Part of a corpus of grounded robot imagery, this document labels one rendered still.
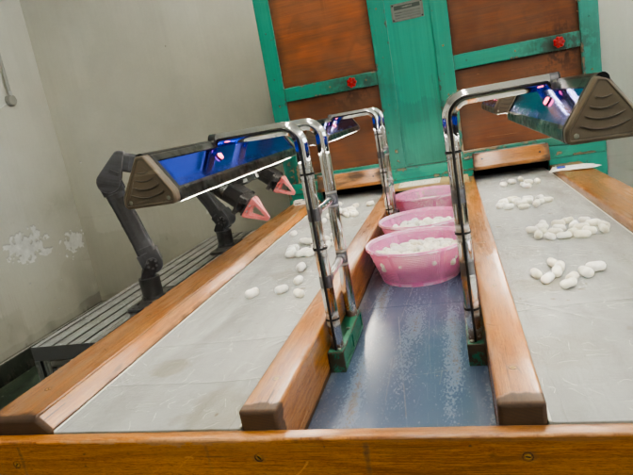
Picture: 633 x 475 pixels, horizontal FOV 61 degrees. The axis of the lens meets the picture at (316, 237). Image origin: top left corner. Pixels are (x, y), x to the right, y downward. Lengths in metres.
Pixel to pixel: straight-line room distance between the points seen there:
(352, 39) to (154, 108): 1.63
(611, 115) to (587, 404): 0.33
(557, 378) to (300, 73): 1.95
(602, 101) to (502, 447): 0.39
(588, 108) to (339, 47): 1.88
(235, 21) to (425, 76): 1.43
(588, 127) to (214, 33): 2.99
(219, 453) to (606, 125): 0.61
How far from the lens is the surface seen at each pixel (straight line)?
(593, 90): 0.66
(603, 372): 0.80
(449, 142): 0.86
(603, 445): 0.69
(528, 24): 2.44
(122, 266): 3.99
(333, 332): 0.96
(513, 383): 0.72
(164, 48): 3.62
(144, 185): 0.76
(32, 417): 0.94
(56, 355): 1.58
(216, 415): 0.81
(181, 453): 0.79
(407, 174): 2.42
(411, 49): 2.41
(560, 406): 0.72
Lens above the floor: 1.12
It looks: 12 degrees down
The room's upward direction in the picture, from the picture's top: 10 degrees counter-clockwise
